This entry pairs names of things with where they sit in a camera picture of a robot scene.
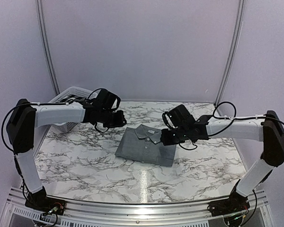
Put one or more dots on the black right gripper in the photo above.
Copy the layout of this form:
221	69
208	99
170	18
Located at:
166	141

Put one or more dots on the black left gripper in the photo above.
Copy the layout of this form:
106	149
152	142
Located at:
119	122

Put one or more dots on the grey long sleeve shirt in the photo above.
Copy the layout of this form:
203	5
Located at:
143	144

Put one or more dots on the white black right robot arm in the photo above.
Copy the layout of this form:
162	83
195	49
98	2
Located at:
259	139

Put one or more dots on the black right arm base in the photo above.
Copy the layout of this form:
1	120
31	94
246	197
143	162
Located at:
234	203

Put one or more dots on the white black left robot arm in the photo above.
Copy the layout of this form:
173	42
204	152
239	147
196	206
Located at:
27	119

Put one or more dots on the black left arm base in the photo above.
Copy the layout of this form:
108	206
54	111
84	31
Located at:
48	205

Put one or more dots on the black white plaid shirt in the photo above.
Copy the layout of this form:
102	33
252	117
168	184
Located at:
71	97

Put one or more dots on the white plastic laundry basket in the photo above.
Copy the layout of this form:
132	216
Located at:
72	93

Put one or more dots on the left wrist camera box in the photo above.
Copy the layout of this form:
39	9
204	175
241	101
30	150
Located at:
106	100

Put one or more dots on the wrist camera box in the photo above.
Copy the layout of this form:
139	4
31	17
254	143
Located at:
106	100
178	117

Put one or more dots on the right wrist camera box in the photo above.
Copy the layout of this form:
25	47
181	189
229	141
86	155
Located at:
178	117

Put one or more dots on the aluminium front rail frame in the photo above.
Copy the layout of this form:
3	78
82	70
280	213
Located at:
77	213

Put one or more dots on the aluminium corner post right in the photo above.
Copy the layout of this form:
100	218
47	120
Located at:
232	50

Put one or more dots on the aluminium corner post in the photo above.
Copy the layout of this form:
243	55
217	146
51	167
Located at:
232	50
46	47

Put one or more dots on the aluminium corner post left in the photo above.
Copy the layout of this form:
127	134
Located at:
46	47

